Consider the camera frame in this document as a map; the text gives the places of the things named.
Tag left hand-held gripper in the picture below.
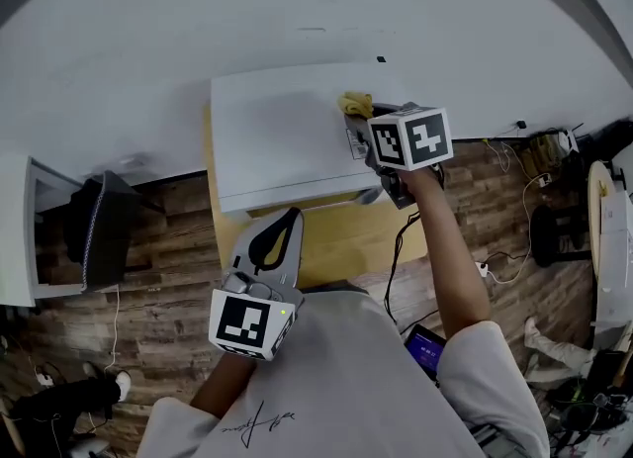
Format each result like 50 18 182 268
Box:
208 206 306 362

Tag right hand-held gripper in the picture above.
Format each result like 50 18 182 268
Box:
343 101 455 211

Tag yellow cloth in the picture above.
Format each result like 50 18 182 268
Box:
337 91 375 120

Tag white microwave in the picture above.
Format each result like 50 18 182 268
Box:
210 62 421 215

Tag person's right forearm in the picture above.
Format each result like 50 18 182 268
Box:
398 166 494 341

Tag person's left forearm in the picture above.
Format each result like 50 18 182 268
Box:
190 351 258 417

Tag person's grey trousers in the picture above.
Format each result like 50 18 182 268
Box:
301 281 370 297

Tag light wooden table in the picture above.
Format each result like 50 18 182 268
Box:
202 102 431 292

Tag person's white shirt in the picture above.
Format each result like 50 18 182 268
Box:
136 287 550 458

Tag dark grey chair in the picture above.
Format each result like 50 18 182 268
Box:
63 170 164 293

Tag brown cardboard box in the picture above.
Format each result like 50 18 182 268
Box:
518 132 565 175

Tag black phone with purple screen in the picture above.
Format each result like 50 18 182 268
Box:
404 323 448 382

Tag black stool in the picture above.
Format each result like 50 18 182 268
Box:
529 204 592 269

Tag round wooden table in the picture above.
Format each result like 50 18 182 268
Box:
587 159 617 294

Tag white desk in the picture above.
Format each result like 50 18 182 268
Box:
0 153 85 308

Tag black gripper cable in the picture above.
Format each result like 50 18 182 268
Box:
384 212 421 328

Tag short white cable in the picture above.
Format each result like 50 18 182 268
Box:
482 137 513 173

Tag long white cable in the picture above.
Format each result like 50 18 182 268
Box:
86 285 123 427

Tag white power cable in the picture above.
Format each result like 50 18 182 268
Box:
487 173 550 285

